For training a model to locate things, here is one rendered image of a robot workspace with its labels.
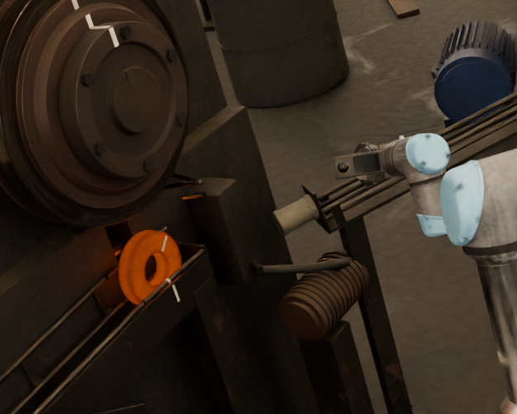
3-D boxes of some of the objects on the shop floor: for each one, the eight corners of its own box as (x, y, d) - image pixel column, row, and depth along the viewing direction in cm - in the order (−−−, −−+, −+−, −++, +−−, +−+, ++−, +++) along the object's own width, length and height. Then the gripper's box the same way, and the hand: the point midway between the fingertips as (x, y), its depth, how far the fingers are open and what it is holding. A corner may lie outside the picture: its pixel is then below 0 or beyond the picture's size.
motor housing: (324, 473, 244) (267, 294, 221) (368, 416, 259) (320, 241, 236) (369, 486, 236) (316, 301, 213) (413, 426, 251) (366, 247, 228)
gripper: (426, 176, 200) (383, 181, 221) (417, 131, 200) (376, 141, 220) (387, 183, 198) (348, 189, 218) (378, 139, 198) (339, 148, 218)
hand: (352, 167), depth 217 cm, fingers closed
